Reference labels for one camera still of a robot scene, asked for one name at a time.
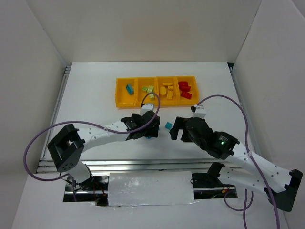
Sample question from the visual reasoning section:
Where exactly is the red curved lego brick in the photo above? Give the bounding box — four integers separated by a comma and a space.
181, 91, 192, 100

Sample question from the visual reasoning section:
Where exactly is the red rectangular lego brick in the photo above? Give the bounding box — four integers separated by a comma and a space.
179, 86, 191, 92

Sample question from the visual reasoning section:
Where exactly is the yellow oval lego brick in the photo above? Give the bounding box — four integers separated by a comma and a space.
159, 86, 167, 96

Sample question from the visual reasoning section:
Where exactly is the red oval lego brick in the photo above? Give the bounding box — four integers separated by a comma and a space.
178, 81, 188, 88

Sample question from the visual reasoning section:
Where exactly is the light green rectangular lego brick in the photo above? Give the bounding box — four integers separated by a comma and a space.
147, 85, 154, 93

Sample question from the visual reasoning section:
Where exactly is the light green square lego brick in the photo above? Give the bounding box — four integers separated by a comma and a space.
141, 86, 148, 93

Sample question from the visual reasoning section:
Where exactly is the long teal lego brick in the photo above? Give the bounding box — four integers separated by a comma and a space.
126, 84, 134, 95

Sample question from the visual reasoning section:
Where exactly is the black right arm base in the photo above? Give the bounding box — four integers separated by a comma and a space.
190, 162, 237, 200

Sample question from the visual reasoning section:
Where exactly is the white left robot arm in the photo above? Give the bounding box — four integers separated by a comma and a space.
47, 110, 160, 190

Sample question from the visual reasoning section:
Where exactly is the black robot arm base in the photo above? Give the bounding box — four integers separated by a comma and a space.
62, 176, 109, 207

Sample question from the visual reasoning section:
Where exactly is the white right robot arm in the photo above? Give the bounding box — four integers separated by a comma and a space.
170, 117, 303, 212

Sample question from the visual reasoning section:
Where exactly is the yellow four-compartment bin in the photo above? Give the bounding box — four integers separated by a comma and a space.
115, 76, 199, 108

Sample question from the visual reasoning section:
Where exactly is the white foil covered panel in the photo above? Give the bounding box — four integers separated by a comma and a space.
108, 171, 195, 207

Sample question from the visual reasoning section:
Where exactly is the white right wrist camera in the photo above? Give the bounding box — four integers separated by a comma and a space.
191, 104, 206, 119

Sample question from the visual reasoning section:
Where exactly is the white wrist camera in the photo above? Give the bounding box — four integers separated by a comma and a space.
191, 104, 206, 119
140, 103, 154, 116

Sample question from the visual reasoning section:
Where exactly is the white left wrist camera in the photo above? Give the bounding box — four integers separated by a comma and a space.
140, 103, 154, 116

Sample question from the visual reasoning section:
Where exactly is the aluminium table edge rail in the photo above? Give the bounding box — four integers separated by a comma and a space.
37, 158, 239, 173

